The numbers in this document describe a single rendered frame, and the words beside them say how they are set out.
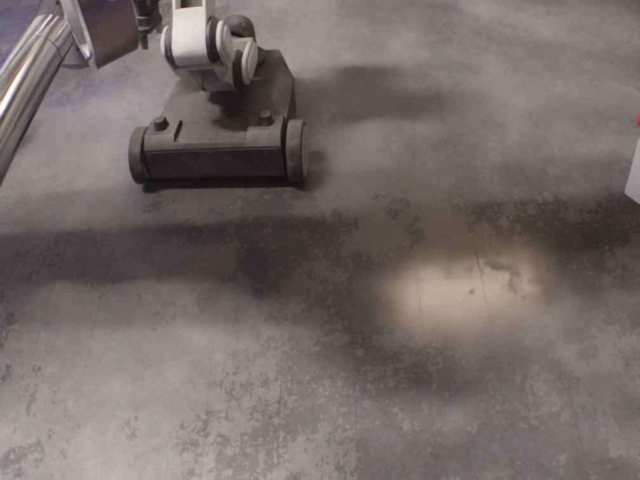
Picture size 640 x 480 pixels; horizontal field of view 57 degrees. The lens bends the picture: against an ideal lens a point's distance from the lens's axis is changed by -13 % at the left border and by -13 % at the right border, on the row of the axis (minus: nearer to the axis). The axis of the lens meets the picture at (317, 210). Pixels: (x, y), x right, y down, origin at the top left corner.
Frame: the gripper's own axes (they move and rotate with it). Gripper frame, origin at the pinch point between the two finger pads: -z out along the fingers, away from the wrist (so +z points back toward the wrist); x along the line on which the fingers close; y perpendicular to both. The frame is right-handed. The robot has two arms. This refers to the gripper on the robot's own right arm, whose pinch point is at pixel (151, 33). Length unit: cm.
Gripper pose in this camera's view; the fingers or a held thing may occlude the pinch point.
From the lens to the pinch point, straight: 229.9
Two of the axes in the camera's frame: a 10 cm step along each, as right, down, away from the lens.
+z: -0.3, -6.9, -7.2
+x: -2.8, 7.0, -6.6
